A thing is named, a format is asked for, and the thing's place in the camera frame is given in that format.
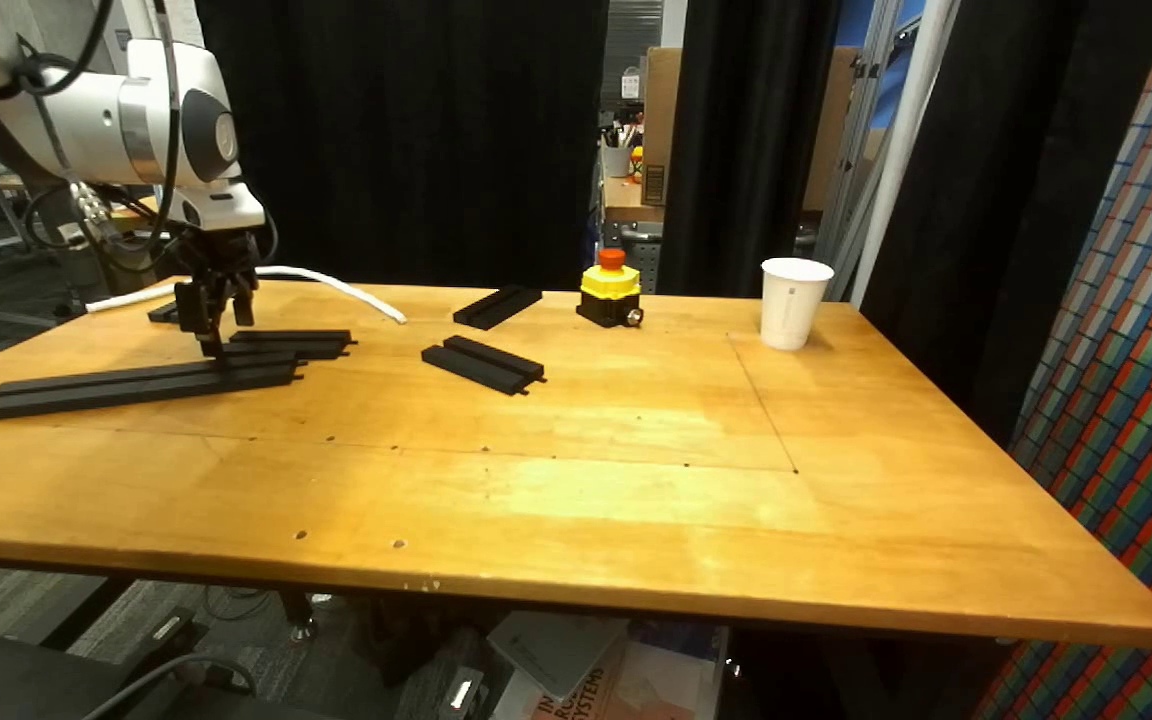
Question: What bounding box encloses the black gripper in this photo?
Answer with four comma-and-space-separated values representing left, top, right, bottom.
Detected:
177, 231, 259, 356

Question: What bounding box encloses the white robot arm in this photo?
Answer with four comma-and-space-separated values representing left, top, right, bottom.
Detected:
0, 0, 267, 356

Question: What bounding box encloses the small black pad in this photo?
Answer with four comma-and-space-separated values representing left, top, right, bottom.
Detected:
149, 305, 178, 326

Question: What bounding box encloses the long black grooved pad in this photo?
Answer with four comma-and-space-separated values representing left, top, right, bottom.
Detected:
0, 354, 299, 422

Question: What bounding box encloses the black curtain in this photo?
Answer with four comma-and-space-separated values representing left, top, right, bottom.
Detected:
195, 0, 607, 289

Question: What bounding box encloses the flat black pad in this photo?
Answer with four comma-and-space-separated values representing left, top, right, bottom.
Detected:
453, 285, 540, 330

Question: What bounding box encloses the white paper cup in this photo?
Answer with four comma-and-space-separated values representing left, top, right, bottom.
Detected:
758, 257, 831, 354

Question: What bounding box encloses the colourful patterned panel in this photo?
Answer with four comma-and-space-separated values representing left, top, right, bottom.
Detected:
977, 68, 1152, 720

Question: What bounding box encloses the white cable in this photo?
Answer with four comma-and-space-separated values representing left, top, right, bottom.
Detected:
81, 261, 412, 330

